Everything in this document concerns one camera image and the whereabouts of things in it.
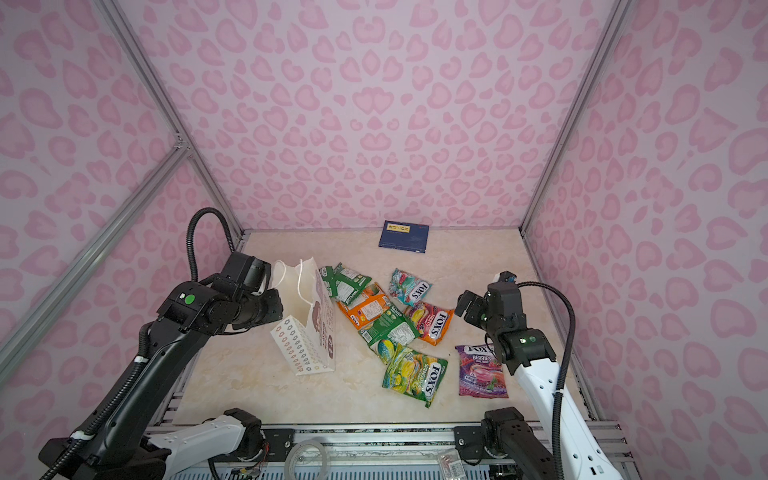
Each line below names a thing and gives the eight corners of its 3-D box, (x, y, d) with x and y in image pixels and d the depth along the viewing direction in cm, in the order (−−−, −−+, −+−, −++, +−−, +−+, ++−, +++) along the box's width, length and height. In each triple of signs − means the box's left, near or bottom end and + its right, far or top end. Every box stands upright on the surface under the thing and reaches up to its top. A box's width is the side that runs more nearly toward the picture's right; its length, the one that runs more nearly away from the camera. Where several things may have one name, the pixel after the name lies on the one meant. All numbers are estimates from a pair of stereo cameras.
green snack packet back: (311, 285, 105) (309, 280, 103) (333, 263, 112) (331, 257, 109) (349, 307, 100) (347, 302, 97) (369, 282, 106) (368, 277, 104)
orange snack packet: (352, 332, 93) (351, 329, 92) (337, 306, 100) (336, 302, 98) (392, 311, 98) (392, 308, 96) (375, 287, 104) (375, 283, 103)
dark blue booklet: (377, 246, 118) (377, 243, 117) (385, 223, 127) (385, 219, 125) (425, 253, 116) (426, 249, 114) (429, 229, 124) (430, 225, 123)
